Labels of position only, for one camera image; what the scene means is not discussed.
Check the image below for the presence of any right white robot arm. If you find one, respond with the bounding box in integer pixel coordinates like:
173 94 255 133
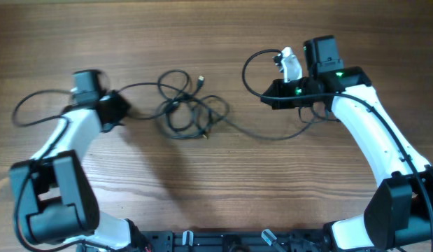
261 36 433 251

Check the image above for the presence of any thin black USB cable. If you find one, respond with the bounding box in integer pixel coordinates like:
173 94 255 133
156 69 217 140

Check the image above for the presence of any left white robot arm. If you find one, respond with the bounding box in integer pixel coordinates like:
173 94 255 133
9 69 132 251

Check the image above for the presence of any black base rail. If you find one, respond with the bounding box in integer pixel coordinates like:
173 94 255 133
142 229 334 252

